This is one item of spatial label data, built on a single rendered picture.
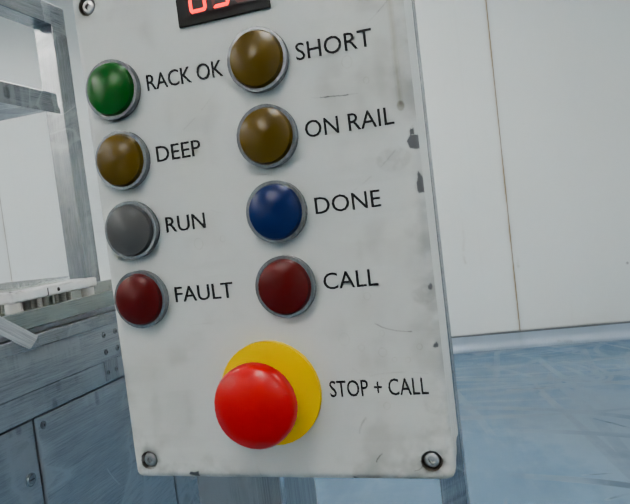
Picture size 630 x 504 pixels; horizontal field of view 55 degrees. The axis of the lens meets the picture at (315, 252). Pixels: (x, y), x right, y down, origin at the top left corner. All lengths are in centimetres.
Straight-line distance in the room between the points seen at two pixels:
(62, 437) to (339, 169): 115
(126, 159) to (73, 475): 113
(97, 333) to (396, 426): 112
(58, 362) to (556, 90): 354
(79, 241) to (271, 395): 157
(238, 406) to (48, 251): 457
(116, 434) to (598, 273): 335
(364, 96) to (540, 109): 392
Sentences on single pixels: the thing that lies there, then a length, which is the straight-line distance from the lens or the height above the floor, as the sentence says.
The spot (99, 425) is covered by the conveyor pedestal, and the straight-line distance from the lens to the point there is 147.
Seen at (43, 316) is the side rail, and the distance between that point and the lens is 125.
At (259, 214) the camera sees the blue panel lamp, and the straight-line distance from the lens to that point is 29.
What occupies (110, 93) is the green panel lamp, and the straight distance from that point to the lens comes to 33.
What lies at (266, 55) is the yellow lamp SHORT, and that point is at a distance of 30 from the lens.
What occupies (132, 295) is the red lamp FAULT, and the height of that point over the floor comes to 94.
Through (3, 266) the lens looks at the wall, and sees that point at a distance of 505.
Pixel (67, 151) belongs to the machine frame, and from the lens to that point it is 184.
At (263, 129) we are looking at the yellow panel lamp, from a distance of 29.
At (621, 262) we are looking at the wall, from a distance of 429.
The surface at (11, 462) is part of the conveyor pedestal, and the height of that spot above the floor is 60.
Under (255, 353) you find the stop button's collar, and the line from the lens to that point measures 31.
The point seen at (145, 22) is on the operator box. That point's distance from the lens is 34.
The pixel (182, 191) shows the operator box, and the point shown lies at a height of 99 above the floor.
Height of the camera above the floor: 97
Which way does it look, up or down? 3 degrees down
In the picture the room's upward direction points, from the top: 7 degrees counter-clockwise
